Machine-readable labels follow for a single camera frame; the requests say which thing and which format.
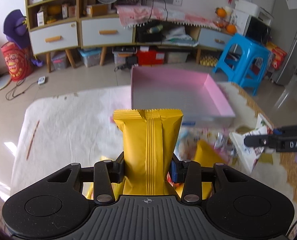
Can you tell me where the white chestnut snack bag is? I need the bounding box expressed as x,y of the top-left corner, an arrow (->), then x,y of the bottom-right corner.
229,125 -> 273,175

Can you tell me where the large yellow snack bag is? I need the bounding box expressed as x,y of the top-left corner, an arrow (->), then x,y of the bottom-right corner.
113,109 -> 183,197

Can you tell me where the yellow blue-logo snack bag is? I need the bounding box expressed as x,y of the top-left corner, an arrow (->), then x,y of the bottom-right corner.
174,139 -> 229,199

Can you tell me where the small silver snack packet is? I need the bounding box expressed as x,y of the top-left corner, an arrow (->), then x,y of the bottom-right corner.
214,132 -> 232,153

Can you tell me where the pink cardboard box tray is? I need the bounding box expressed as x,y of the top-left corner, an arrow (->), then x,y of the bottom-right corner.
131,67 -> 236,128

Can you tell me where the floral bed sheet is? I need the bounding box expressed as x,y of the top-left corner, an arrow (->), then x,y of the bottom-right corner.
2,86 -> 297,239

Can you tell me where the blue plastic stool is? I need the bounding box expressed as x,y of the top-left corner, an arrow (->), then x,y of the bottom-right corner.
212,33 -> 271,96

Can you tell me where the egg carton tray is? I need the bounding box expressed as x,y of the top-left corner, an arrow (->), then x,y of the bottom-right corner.
199,55 -> 218,67

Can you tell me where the silver refrigerator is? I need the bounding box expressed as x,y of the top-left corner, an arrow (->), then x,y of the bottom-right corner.
271,0 -> 297,86

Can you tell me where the black microwave oven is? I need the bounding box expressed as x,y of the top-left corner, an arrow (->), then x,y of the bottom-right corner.
244,16 -> 271,45

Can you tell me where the white power adapter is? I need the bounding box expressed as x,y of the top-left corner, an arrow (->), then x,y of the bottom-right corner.
38,76 -> 46,85

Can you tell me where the clear plastic storage bin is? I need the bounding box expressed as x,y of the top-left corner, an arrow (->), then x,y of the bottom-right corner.
165,51 -> 190,64

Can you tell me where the blue lid storage bin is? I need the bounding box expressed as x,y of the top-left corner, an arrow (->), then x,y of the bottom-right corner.
78,48 -> 102,68

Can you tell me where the red storage box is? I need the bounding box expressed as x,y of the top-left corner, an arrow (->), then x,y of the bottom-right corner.
136,50 -> 165,66

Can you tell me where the white printer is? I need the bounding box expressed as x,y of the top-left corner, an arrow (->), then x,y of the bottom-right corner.
235,0 -> 274,26

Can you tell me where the orange fruit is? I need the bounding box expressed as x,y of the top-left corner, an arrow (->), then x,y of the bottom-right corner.
216,8 -> 227,18

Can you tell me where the red cylindrical tin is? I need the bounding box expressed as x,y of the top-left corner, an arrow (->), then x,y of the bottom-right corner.
1,42 -> 33,82

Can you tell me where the wooden tv cabinet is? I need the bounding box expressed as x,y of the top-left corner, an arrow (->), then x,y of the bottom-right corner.
79,6 -> 232,66

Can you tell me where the black bag on shelf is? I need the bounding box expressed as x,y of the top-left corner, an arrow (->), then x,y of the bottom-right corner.
135,21 -> 163,43

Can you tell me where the pink floral cloth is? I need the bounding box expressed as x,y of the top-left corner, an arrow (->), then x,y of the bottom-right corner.
116,5 -> 220,30

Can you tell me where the purple plush toy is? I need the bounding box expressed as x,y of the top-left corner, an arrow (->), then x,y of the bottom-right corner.
2,9 -> 44,68

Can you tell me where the wooden shelf cabinet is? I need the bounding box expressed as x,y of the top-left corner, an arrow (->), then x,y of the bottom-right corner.
25,0 -> 82,72

